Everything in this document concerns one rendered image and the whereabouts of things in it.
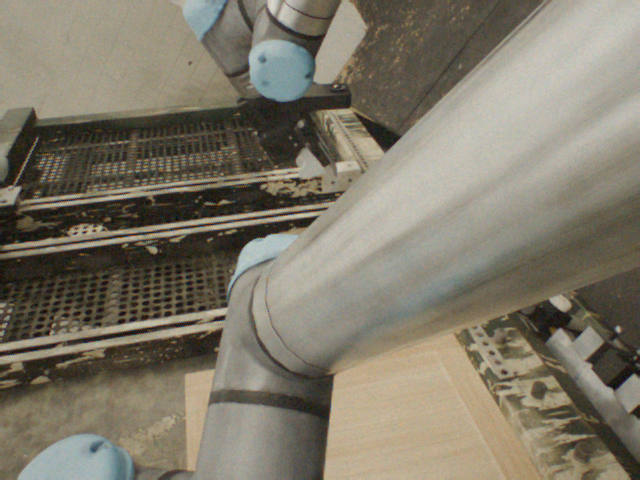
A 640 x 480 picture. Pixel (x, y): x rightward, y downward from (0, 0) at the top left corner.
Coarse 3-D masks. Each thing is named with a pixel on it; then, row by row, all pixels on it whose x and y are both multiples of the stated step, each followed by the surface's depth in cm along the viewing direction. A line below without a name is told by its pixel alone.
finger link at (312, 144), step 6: (306, 126) 86; (306, 132) 86; (306, 138) 85; (312, 138) 85; (306, 144) 86; (312, 144) 86; (318, 144) 88; (312, 150) 87; (318, 150) 87; (318, 156) 88; (324, 156) 88; (324, 162) 90; (330, 162) 90
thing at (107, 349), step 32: (160, 320) 115; (192, 320) 115; (224, 320) 115; (0, 352) 109; (32, 352) 108; (64, 352) 108; (96, 352) 109; (128, 352) 111; (160, 352) 113; (192, 352) 115; (0, 384) 108; (32, 384) 110
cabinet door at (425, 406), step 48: (192, 384) 108; (336, 384) 107; (384, 384) 107; (432, 384) 107; (480, 384) 106; (192, 432) 98; (336, 432) 98; (384, 432) 98; (432, 432) 98; (480, 432) 97
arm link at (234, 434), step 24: (216, 408) 31; (240, 408) 30; (264, 408) 30; (216, 432) 30; (240, 432) 30; (264, 432) 30; (288, 432) 30; (312, 432) 31; (216, 456) 30; (240, 456) 29; (264, 456) 29; (288, 456) 29; (312, 456) 30
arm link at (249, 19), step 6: (240, 0) 72; (246, 0) 71; (252, 0) 71; (258, 0) 69; (264, 0) 67; (240, 6) 72; (246, 6) 71; (252, 6) 71; (258, 6) 68; (246, 12) 72; (252, 12) 71; (246, 18) 72; (252, 18) 72; (252, 24) 72; (252, 30) 73
